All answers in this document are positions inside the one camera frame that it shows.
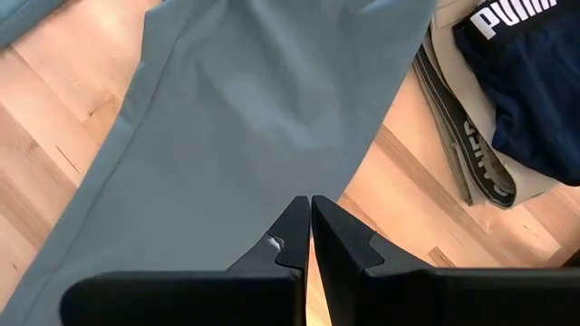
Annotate teal green shorts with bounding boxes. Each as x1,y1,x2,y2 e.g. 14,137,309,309
0,0,437,326

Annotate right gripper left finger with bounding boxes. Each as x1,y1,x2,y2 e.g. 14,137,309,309
59,195,312,326

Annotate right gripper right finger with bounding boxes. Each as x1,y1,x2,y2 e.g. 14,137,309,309
311,194,580,326

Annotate khaki shorts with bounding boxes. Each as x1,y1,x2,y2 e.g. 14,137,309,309
412,0,563,210

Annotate navy Puma underwear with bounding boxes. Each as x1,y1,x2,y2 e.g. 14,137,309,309
451,0,580,187

